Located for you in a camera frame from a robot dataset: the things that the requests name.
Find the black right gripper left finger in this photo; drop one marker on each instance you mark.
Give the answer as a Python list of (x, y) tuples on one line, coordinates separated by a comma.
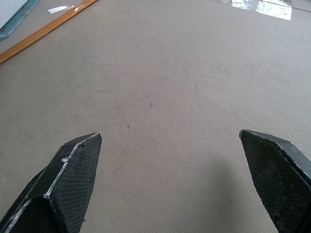
[(70, 174)]

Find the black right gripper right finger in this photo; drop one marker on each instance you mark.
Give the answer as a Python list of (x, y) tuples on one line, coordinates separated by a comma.
[(279, 174)]

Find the wooden table edge strip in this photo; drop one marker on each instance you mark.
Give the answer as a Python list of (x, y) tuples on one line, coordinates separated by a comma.
[(43, 30)]

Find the teal glass panel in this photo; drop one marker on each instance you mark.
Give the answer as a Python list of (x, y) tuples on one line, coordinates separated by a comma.
[(15, 17)]

